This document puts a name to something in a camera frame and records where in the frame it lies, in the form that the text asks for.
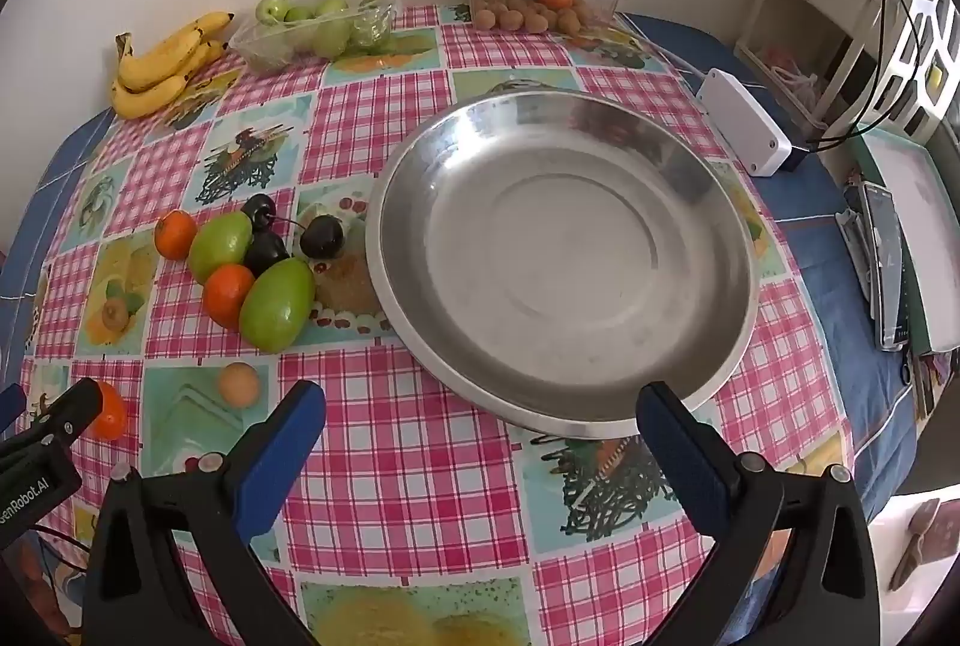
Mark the white plastic power box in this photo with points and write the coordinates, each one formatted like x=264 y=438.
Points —
x=742 y=121

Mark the bag of green apples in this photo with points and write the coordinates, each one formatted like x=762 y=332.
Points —
x=262 y=50

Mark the grey folded papers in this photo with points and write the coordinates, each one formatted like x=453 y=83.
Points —
x=851 y=233

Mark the round steel bowl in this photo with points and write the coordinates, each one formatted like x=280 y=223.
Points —
x=562 y=256

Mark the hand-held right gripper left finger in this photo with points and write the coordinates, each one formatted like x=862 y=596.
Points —
x=289 y=436

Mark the dark plum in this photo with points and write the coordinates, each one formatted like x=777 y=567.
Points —
x=259 y=211
x=266 y=252
x=322 y=236

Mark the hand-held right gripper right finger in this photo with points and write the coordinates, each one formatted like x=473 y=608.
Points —
x=682 y=458

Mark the pink checked fruit-print tablecloth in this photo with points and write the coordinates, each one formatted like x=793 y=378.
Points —
x=420 y=466

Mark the tangerine inside clear container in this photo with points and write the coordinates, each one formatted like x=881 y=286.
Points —
x=556 y=0

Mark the orange tangerine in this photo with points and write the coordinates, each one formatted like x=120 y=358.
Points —
x=114 y=413
x=175 y=235
x=227 y=295

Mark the yellow banana bunch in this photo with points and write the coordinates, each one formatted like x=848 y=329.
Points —
x=161 y=57

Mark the pile of small green fruits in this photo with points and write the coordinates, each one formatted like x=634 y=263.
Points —
x=330 y=35

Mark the green mango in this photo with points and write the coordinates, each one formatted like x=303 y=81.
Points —
x=217 y=248
x=276 y=308

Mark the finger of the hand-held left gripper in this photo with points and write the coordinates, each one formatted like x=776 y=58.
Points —
x=71 y=410
x=9 y=406

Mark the round brown fruit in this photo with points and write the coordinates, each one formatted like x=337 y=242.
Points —
x=238 y=383

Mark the plastic bag with red item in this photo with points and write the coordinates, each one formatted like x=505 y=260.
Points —
x=791 y=76

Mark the pile of tan longans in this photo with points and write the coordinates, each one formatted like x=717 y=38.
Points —
x=514 y=16

